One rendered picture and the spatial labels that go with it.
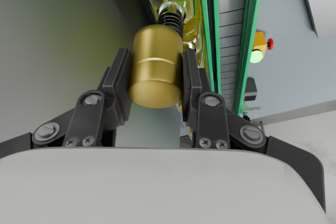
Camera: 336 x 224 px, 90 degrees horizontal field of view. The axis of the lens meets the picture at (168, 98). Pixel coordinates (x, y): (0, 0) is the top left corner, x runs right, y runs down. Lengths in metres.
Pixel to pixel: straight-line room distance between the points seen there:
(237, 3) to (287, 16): 0.27
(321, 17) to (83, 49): 0.66
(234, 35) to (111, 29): 0.34
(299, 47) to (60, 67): 0.80
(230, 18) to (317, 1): 0.27
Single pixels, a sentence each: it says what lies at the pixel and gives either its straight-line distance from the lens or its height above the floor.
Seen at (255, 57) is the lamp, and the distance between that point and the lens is 0.66.
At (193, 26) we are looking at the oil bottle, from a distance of 0.25.
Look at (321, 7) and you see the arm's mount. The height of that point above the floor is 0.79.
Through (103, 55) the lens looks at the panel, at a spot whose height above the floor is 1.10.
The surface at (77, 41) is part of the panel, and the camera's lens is 0.25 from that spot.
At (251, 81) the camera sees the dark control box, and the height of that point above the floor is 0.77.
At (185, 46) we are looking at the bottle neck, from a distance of 0.24.
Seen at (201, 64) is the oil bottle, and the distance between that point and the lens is 0.29.
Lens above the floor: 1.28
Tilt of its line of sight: 31 degrees down
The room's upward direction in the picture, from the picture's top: 176 degrees counter-clockwise
